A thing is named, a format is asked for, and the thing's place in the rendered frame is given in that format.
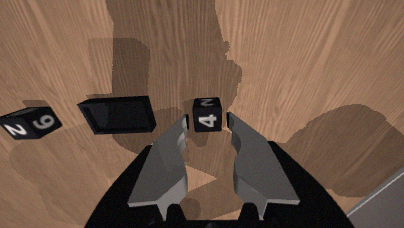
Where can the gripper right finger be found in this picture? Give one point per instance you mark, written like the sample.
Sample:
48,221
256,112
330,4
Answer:
282,190

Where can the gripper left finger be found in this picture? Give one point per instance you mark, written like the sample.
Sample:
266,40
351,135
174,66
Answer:
156,178

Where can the black cube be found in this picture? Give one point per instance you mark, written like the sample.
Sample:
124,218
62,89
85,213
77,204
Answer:
207,114
30,123

